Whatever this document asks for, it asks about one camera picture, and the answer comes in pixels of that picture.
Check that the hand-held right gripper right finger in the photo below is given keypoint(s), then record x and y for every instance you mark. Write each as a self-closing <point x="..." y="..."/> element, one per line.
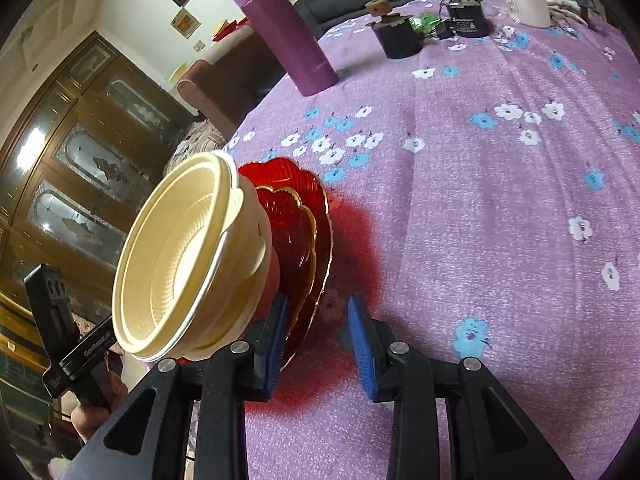
<point x="360" y="345"/>

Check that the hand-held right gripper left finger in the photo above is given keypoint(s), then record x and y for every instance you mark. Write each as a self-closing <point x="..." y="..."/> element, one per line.
<point x="277" y="345"/>

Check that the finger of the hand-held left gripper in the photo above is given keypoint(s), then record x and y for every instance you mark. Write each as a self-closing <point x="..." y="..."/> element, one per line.
<point x="50" y="300"/>

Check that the deep white bowl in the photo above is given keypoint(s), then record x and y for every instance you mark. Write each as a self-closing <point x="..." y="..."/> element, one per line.
<point x="252" y="290"/>

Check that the small red glass plate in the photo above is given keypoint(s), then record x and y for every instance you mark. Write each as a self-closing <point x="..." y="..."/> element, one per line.
<point x="290" y="240"/>

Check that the small cream plastic bowl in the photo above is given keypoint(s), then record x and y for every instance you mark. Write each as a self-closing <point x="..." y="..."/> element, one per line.
<point x="165" y="270"/>

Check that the large cream plastic bowl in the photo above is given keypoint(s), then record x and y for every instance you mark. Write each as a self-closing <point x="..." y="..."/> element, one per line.
<point x="248" y="210"/>

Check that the large red glass plate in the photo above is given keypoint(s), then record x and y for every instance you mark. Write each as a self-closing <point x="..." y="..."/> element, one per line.
<point x="300" y="175"/>

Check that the person's left hand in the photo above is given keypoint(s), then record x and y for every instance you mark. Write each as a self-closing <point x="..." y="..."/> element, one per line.
<point x="92" y="417"/>

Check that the wooden glass-door cabinet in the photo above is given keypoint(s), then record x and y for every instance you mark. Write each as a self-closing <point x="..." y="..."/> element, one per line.
<point x="75" y="160"/>

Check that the purple floral tablecloth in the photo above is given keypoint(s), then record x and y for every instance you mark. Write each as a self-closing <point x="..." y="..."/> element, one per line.
<point x="475" y="185"/>

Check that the patterned blanket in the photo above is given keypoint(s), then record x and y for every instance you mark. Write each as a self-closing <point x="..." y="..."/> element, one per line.
<point x="200" y="142"/>

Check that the brown armchair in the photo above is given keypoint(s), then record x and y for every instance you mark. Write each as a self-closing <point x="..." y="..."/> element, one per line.
<point x="225" y="90"/>

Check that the black jar with cork lid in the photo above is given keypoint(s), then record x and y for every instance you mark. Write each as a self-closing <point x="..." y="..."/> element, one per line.
<point x="397" y="37"/>

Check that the purple thermos bottle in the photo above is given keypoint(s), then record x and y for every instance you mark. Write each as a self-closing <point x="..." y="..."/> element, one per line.
<point x="285" y="30"/>

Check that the red decoration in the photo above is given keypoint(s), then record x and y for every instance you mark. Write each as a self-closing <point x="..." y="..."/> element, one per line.
<point x="232" y="27"/>

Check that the green wrapper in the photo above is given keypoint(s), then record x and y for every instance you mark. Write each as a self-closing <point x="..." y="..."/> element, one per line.
<point x="425" y="22"/>

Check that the black cylindrical container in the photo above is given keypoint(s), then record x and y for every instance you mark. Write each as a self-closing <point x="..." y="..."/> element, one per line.
<point x="467" y="22"/>

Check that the beige cloth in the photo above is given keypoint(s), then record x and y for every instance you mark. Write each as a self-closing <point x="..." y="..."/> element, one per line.
<point x="562" y="7"/>

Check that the yellow wall plaque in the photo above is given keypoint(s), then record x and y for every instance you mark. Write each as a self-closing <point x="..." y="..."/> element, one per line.
<point x="185" y="21"/>

